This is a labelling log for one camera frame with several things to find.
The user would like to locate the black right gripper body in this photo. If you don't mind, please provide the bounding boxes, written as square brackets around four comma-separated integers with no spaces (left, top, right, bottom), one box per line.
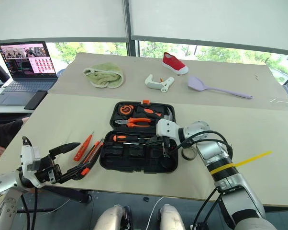
[161,135,178,154]

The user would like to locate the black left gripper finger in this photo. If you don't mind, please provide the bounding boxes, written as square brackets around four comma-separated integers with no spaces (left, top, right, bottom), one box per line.
[49,142,81,157]
[54,163,88,184]

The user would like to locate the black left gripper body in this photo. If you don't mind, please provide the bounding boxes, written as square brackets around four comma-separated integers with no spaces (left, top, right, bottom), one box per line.
[34,154,63,185]

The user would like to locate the black plastic tool case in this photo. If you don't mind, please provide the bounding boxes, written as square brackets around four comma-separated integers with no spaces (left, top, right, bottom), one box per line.
[99,99,179,175]

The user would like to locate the orange tester pen screwdriver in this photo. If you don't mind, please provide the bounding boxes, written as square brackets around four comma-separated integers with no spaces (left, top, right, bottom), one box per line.
[73,131,95,162]

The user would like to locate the black table support bar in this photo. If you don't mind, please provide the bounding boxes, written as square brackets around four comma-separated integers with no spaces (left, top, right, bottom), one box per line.
[41,185,92,205]

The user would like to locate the black electrical tape roll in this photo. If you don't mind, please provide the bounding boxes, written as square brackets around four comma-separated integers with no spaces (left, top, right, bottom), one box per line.
[181,145,198,161]

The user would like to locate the black orange claw hammer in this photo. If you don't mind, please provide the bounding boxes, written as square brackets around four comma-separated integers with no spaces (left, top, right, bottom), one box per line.
[136,106,174,121]

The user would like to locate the orange black utility knife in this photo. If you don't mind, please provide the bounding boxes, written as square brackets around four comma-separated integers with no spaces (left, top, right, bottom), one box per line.
[79,138,104,176]

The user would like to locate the orange black screwdriver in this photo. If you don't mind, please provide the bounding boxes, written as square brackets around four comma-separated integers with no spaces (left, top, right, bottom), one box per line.
[111,134,156,145]

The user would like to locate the black orange tape measure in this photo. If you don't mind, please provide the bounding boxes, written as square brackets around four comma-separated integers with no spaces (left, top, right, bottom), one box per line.
[118,103,135,116]

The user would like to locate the black smartphone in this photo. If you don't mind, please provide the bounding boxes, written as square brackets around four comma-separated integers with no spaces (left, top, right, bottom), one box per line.
[23,90,49,111]

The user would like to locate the white glue gun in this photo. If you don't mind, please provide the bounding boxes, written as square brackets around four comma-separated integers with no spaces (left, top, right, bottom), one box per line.
[144,74,176,93]

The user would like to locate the beige rounded robot leg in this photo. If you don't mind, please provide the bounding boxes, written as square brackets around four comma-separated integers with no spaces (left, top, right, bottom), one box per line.
[93,204,133,230]
[157,204,187,230]

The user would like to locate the purple silicone spatula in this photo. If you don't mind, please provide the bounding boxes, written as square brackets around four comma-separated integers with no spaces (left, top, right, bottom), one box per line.
[187,75,254,100]

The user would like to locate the brown paper table sheet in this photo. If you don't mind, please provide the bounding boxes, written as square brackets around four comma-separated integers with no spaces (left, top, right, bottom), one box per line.
[46,52,288,113]

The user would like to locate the red child shoe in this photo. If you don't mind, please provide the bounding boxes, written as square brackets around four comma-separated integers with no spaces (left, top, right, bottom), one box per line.
[162,51,189,75]

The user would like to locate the green folded towel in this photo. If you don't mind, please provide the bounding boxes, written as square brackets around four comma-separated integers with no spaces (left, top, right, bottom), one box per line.
[82,62,124,89]

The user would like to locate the open grey laptop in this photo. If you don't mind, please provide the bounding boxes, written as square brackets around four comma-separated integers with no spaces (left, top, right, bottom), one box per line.
[0,40,59,106]

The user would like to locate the white roller blind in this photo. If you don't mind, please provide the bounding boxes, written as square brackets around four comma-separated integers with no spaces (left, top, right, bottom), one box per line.
[129,0,288,57]
[0,0,130,46]

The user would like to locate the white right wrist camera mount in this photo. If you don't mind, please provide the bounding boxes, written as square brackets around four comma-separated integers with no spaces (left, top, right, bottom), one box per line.
[155,118,183,147]

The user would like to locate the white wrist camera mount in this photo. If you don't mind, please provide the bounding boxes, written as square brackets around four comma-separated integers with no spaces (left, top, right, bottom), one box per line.
[20,145,45,189]
[155,118,183,147]

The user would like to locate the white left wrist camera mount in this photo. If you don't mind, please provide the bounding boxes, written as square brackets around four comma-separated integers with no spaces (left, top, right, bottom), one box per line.
[20,145,45,189]

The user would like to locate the orange handled pliers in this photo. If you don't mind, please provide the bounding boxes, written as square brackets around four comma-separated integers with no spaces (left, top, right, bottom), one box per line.
[114,116,152,128]

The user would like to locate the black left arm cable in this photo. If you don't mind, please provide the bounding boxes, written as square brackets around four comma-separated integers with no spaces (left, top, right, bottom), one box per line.
[20,187,40,230]

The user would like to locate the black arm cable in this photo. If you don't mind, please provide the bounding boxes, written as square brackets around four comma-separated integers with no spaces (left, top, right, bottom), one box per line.
[171,130,234,157]
[20,187,40,230]

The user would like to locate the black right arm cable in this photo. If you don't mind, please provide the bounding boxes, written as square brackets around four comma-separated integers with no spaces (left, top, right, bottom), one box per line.
[171,130,234,157]

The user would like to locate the thin white cable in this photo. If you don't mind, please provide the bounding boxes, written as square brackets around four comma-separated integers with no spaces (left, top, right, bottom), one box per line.
[145,196,164,230]

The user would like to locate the thin black hanging cable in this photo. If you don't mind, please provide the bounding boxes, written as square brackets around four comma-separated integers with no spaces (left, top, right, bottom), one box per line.
[190,186,222,230]

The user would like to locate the yellow cable tie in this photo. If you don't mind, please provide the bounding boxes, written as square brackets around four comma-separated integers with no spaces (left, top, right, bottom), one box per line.
[210,150,273,175]

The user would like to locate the grey window frame post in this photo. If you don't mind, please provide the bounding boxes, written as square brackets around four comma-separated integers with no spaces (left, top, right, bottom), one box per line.
[123,0,140,58]

